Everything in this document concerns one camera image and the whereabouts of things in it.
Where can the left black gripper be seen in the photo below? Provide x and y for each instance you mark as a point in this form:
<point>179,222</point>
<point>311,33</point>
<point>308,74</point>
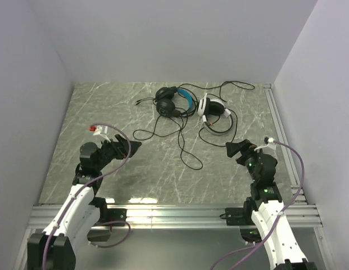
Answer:
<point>119,147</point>

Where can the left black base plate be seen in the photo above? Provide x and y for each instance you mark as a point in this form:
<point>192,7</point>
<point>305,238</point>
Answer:
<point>117,215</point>

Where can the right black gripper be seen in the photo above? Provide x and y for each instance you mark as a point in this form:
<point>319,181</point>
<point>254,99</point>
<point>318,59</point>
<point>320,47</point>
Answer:
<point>244,153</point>

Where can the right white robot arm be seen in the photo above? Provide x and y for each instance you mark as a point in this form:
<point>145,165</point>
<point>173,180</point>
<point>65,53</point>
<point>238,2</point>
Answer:
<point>266,209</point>

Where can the black blue headphones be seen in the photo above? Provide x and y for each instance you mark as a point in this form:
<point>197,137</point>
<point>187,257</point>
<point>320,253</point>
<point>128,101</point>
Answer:
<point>164,104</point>

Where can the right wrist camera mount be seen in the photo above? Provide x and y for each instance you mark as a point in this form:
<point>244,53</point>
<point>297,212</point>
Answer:
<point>268,143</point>

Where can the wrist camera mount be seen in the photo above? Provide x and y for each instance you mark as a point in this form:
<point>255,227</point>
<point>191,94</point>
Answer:
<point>100,130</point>
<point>268,143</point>

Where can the aluminium right side rail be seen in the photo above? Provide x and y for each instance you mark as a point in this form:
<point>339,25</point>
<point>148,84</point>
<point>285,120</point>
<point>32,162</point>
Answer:
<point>287,153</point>

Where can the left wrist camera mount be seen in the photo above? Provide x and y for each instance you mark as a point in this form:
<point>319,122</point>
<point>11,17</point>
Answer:
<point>100,130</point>

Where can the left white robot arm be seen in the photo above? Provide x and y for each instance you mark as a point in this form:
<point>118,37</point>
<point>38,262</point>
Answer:
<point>56,246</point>

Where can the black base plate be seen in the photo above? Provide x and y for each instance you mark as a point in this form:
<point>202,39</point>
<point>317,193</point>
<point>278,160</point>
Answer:
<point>235,217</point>
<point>117,215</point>

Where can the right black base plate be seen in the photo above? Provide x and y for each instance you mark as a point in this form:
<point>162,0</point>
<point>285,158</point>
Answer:
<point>235,217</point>

